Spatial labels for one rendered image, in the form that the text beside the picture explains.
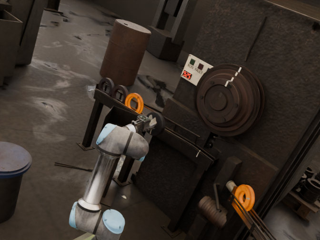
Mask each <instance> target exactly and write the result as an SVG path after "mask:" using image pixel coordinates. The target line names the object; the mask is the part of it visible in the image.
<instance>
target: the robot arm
mask: <svg viewBox="0 0 320 240"><path fill-rule="evenodd" d="M156 123H157V122H156V118H154V119H152V115H150V116H149V117H147V116H145V115H144V114H141V115H139V116H137V121H131V124H128V125H126V126H124V127H119V126H117V125H113V124H110V123H108V124H106V125H105V127H104V128H103V130H102V132H101V133H100V135H99V137H98V139H97V141H96V144H97V145H99V146H98V151H99V155H98V158H97V160H96V163H95V166H94V168H93V171H92V174H91V177H90V180H89V182H88V185H87V187H86V190H85V193H84V195H83V198H81V199H79V200H78V202H75V203H74V204H73V207H72V210H71V213H70V218H69V224H70V226H71V227H74V228H76V229H79V230H82V231H85V232H88V233H90V234H93V235H95V236H94V237H93V238H92V239H91V240H119V238H120V235H121V233H122V232H123V229H124V225H125V220H124V218H123V216H122V214H121V213H119V212H118V211H116V210H112V209H110V210H106V211H105V212H104V211H101V210H100V209H101V205H100V200H101V198H102V195H103V193H104V190H105V187H106V185H107V182H108V179H109V177H110V174H111V171H112V168H113V166H114V163H115V160H116V158H119V157H120V156H121V154H122V155H124V156H127V157H130V158H133V159H135V160H139V161H143V160H144V158H145V156H146V155H147V153H148V151H149V145H148V143H147V141H146V140H145V137H144V135H143V134H142V132H146V131H149V130H152V129H153V128H154V127H155V125H156Z"/></svg>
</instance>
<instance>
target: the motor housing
mask: <svg viewBox="0 0 320 240"><path fill-rule="evenodd" d="M220 209H221V210H222V211H221V212H217V207H216V201H215V200H214V199H213V198H212V197H210V196H205V197H203V198H202V199H201V200H200V202H199V203H198V205H197V210H198V211H199V213H200V214H198V215H197V217H196V219H195V220H194V222H193V224H192V226H191V228H190V230H189V231H188V233H187V235H186V237H185V239H184V240H202V238H203V236H204V234H205V233H206V231H207V229H208V228H209V226H210V224H211V223H212V224H213V225H214V226H216V228H218V229H219V230H221V229H222V228H224V226H225V223H226V221H227V220H226V214H227V213H228V210H226V209H225V208H224V207H223V206H221V205H220Z"/></svg>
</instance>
